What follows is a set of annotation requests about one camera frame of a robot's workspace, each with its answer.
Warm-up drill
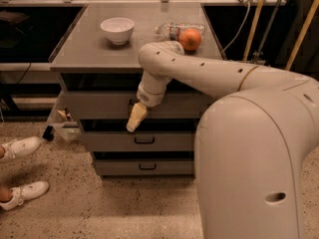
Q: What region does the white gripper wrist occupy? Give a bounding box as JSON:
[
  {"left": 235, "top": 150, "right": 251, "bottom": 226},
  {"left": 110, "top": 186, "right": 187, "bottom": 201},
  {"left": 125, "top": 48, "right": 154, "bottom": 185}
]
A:
[{"left": 127, "top": 71, "right": 171, "bottom": 132}]

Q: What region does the grey top drawer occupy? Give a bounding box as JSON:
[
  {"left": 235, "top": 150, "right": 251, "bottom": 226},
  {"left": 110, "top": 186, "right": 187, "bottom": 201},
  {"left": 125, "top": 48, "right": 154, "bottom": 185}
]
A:
[{"left": 63, "top": 92, "right": 213, "bottom": 120}]

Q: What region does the grey drawer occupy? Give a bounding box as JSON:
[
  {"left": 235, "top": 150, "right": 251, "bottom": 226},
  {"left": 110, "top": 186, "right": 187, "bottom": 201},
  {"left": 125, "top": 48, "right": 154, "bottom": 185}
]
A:
[
  {"left": 81, "top": 131, "right": 193, "bottom": 152},
  {"left": 63, "top": 92, "right": 213, "bottom": 120},
  {"left": 94, "top": 160, "right": 193, "bottom": 176}
]

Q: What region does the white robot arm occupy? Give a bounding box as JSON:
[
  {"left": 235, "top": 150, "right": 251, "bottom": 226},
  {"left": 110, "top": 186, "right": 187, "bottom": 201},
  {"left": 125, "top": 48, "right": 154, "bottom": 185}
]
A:
[{"left": 127, "top": 41, "right": 319, "bottom": 239}]

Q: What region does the grey middle drawer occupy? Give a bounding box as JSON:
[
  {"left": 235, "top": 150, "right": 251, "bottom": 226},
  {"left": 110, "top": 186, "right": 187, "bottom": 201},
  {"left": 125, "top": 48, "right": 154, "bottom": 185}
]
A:
[{"left": 81, "top": 131, "right": 193, "bottom": 152}]

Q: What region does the grey drawer cabinet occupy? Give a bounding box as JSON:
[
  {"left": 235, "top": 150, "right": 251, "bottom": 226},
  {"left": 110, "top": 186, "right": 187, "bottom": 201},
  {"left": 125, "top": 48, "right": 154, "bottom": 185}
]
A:
[{"left": 48, "top": 1, "right": 229, "bottom": 179}]

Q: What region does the grey bottom drawer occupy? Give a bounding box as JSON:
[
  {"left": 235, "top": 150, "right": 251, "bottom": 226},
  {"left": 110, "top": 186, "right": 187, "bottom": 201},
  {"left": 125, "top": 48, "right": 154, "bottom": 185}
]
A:
[{"left": 94, "top": 160, "right": 193, "bottom": 176}]

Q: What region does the clear plastic bin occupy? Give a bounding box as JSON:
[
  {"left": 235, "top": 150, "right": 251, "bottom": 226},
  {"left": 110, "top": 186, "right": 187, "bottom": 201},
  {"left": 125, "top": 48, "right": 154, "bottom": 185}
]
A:
[{"left": 47, "top": 92, "right": 81, "bottom": 142}]

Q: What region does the white ceramic bowl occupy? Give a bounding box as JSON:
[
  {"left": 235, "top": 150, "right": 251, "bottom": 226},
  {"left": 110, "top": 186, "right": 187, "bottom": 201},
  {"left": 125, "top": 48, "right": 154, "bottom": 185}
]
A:
[{"left": 100, "top": 17, "right": 135, "bottom": 45}]

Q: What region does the clear plastic water bottle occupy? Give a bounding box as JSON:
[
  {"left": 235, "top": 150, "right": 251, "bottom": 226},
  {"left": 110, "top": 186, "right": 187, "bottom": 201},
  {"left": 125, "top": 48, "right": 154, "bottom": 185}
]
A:
[{"left": 155, "top": 22, "right": 205, "bottom": 41}]

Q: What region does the orange fruit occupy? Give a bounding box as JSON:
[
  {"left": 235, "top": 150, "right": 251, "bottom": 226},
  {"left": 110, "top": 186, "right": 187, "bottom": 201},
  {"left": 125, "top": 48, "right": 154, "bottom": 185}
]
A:
[{"left": 179, "top": 29, "right": 201, "bottom": 51}]

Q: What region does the upper white sneaker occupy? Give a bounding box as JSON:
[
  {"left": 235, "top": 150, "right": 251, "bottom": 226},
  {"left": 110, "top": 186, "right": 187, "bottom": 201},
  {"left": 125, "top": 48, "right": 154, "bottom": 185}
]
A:
[{"left": 0, "top": 136, "right": 41, "bottom": 163}]

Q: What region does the white sneaker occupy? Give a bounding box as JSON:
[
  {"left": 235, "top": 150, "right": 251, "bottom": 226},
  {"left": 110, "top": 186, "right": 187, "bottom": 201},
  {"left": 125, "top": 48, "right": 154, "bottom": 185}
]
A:
[
  {"left": 0, "top": 136, "right": 41, "bottom": 163},
  {"left": 0, "top": 181, "right": 49, "bottom": 210}
]

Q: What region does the lower white sneaker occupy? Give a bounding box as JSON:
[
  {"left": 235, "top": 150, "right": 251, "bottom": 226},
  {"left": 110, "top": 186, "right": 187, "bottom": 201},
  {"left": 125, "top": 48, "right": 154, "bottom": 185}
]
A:
[{"left": 0, "top": 181, "right": 49, "bottom": 210}]

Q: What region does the yellow hand truck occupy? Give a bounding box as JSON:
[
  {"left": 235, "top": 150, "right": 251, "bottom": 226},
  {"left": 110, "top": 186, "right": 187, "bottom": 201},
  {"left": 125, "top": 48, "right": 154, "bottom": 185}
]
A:
[{"left": 242, "top": 0, "right": 318, "bottom": 72}]

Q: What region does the white power cable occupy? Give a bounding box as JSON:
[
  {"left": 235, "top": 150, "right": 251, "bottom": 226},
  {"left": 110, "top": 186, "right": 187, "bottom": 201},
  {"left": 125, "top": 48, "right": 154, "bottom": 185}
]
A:
[{"left": 220, "top": 0, "right": 252, "bottom": 57}]

